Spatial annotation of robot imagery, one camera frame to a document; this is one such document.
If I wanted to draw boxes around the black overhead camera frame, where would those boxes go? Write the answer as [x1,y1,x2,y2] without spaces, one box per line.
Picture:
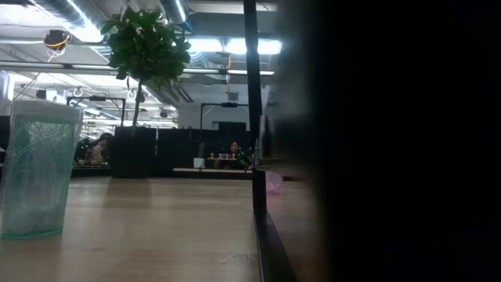
[200,102,251,130]
[66,96,127,127]

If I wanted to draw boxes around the silver ceiling duct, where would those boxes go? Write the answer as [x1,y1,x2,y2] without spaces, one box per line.
[29,0,105,43]
[158,0,189,24]

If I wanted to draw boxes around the black ceiling cable reel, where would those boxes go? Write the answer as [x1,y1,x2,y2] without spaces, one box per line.
[42,29,71,52]

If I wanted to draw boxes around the black plant pot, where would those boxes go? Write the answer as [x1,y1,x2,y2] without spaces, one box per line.
[110,125,158,179]

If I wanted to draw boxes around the background wooden table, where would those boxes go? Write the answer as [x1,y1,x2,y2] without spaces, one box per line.
[172,167,254,180]

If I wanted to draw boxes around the clear green plastic cup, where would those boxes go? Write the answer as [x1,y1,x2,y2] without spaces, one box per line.
[0,99,85,240]

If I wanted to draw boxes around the black room partition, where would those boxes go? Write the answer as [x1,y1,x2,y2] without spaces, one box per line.
[155,125,254,178]

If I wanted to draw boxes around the bright ceiling light panel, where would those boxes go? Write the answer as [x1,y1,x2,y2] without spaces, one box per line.
[186,37,283,56]

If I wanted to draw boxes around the green leafy tree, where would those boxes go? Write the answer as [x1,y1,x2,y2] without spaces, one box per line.
[99,5,193,130]

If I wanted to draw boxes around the wooden rack with cups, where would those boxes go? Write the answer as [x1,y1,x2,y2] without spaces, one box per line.
[206,152,239,161]

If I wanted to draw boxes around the pink medicine bottle white cap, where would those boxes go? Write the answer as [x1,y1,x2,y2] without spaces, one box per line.
[265,172,284,196]

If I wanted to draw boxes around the long ceiling light strip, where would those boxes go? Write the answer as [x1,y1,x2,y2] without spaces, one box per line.
[0,60,275,78]

